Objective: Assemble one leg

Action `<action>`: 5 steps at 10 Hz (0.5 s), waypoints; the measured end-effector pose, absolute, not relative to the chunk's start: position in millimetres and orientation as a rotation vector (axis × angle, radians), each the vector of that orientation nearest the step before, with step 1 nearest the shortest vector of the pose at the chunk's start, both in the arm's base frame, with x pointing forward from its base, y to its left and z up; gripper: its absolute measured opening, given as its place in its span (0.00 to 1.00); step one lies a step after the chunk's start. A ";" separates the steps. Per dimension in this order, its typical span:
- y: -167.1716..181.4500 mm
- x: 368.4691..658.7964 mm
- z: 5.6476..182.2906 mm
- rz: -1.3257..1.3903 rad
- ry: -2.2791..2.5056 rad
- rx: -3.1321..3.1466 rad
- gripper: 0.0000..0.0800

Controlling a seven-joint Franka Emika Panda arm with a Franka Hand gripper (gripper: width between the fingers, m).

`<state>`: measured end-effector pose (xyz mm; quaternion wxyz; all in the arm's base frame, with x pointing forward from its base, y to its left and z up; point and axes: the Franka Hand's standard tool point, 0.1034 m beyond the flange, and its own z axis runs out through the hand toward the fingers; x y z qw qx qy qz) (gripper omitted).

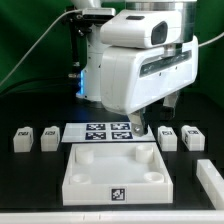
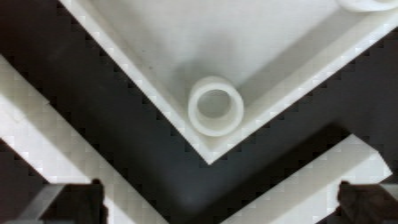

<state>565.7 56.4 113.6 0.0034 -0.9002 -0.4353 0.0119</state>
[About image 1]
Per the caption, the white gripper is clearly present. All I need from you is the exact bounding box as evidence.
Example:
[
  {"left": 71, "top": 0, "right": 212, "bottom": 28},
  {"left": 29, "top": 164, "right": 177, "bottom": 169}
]
[{"left": 100, "top": 37, "right": 198, "bottom": 137}]

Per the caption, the white square table top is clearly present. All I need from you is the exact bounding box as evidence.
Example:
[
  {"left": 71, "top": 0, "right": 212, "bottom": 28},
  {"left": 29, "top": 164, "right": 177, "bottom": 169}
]
[{"left": 62, "top": 142, "right": 173, "bottom": 205}]

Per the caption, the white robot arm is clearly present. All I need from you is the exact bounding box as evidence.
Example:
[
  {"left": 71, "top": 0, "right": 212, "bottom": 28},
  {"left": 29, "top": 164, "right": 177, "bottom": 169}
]
[{"left": 71, "top": 0, "right": 198, "bottom": 136}]

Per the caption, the white sheet with markers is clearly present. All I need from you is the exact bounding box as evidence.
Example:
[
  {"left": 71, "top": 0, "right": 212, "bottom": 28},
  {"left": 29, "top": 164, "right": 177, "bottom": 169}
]
[{"left": 62, "top": 122, "right": 155, "bottom": 143}]

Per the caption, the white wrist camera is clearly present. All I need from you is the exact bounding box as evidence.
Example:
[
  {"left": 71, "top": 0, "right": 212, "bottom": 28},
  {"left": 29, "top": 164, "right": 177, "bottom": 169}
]
[{"left": 100, "top": 10, "right": 182, "bottom": 49}]

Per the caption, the black camera on stand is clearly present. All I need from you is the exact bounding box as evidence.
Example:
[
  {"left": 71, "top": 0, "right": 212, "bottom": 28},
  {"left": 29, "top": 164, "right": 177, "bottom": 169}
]
[{"left": 64, "top": 6, "right": 116, "bottom": 78}]

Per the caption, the grey camera cable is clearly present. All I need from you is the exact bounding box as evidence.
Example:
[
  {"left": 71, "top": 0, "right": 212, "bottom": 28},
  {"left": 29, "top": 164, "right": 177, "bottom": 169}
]
[{"left": 0, "top": 9, "right": 83, "bottom": 88}]

